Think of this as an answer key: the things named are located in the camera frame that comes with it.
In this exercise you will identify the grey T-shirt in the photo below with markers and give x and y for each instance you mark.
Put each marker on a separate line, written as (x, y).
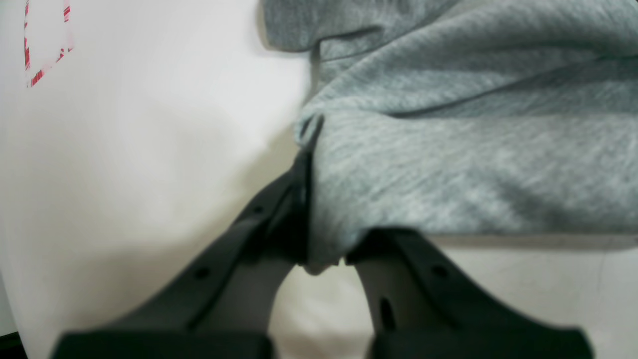
(465, 117)

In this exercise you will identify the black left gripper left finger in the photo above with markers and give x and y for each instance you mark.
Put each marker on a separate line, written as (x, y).
(220, 306)

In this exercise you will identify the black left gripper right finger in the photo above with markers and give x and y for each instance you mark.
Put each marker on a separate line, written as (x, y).
(424, 307)

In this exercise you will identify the red tape rectangle marking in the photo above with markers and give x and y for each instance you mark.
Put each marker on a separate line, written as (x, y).
(47, 36)

